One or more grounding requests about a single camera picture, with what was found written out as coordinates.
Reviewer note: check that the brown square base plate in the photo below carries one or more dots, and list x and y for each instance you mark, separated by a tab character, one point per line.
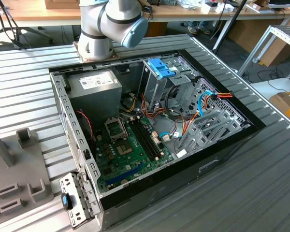
114	57

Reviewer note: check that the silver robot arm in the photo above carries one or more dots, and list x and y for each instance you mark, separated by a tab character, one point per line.
106	19

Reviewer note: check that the blue expansion slot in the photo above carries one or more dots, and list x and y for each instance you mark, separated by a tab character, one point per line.
125	174

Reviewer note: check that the grey power supply unit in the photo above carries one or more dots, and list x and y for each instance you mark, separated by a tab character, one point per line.
94	101

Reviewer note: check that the person's sneaker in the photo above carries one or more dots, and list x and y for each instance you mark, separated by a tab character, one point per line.
192	29
205	29

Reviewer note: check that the blue plastic drive bracket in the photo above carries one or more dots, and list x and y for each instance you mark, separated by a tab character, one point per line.
159	68

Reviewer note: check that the cardboard box yellow tape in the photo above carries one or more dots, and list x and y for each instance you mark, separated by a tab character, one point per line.
285	106

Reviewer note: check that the white paper label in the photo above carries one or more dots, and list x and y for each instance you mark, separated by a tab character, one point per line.
181	153

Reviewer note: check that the black tripod leg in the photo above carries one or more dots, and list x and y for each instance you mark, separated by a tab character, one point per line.
228	25

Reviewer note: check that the green motherboard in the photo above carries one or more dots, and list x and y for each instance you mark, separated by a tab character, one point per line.
111	157

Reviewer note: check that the black open PC case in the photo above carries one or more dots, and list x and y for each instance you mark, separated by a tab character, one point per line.
171	183

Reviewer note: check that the office chair base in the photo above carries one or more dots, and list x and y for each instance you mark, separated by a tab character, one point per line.
38	33

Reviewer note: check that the aluminium profile frame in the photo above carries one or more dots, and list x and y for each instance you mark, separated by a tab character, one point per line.
256	52

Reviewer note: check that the small brown cardboard box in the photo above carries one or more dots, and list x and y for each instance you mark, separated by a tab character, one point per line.
60	4

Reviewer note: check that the light wooden office desk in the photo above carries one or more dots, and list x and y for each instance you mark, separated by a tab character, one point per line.
183	14
26	13

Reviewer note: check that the metal slot cover bracket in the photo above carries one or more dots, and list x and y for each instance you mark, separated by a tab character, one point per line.
70	181

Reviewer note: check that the black RAM slot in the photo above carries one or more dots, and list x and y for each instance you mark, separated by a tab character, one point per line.
145	140
148	138
142	141
151	137

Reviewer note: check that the CPU socket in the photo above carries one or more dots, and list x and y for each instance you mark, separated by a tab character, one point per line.
124	148

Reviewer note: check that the white side table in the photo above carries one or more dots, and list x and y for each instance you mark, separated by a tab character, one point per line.
287	84

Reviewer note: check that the metal disk bay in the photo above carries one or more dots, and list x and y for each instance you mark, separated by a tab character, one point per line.
199	140

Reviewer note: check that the grey parts rack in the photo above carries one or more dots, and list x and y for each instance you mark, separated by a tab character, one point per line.
14	174

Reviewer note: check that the blue black latch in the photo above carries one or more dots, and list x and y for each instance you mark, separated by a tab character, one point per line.
65	201

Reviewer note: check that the white product box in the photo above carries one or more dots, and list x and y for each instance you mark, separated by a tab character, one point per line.
205	8

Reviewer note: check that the metal drive cage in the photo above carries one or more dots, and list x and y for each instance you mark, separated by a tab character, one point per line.
157	89

